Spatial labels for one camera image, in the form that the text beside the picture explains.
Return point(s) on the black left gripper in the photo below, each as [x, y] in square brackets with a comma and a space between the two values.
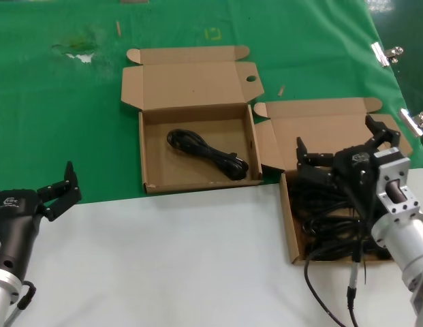
[13, 221]

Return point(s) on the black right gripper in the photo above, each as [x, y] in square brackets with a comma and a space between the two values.
[357, 173]

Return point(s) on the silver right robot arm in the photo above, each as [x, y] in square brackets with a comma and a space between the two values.
[402, 238]

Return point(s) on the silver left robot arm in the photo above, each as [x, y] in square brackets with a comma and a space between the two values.
[1, 293]

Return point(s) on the open brown cardboard box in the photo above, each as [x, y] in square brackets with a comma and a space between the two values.
[197, 85]
[333, 119]

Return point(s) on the silver binder clip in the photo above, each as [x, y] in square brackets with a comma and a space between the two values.
[410, 122]
[379, 52]

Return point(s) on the green table cloth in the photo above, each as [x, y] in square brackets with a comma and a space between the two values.
[44, 102]

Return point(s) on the small tan tape strip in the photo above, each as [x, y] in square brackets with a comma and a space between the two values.
[281, 90]
[118, 28]

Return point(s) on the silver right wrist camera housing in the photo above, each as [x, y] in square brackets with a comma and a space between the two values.
[395, 170]

